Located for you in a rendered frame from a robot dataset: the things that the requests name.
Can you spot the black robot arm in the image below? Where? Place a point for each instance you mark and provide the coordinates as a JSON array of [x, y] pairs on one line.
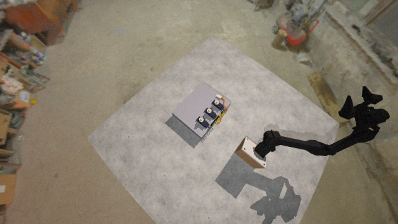
[[361, 133]]

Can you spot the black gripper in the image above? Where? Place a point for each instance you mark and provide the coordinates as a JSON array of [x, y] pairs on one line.
[[348, 111]]

